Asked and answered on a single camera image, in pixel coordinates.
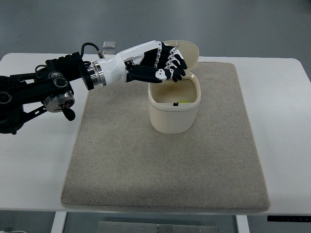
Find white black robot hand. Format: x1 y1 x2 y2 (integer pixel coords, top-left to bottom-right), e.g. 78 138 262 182
93 40 188 86

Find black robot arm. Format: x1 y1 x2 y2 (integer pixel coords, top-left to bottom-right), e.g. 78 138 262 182
0 52 105 134

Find beige bin with lid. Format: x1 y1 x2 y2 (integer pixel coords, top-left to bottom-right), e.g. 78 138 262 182
148 40 201 134

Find clear floor plate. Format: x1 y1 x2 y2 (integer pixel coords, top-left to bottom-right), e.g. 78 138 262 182
103 40 116 49

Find grey felt mat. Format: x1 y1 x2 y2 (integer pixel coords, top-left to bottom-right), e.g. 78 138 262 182
61 62 270 213

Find white table leg left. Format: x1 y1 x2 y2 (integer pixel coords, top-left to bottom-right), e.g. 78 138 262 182
51 212 67 233

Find white table leg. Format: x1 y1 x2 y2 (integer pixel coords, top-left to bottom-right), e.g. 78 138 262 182
51 212 67 233
236 215 250 233

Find white table leg right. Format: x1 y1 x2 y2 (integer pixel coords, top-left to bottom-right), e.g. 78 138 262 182
236 215 250 233

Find black table control panel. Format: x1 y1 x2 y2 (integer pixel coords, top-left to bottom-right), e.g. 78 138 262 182
267 215 311 223

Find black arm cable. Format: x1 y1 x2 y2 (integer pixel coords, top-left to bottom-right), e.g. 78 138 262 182
81 42 104 60

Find metal base plate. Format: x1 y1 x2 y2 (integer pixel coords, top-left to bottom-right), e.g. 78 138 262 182
97 221 219 233

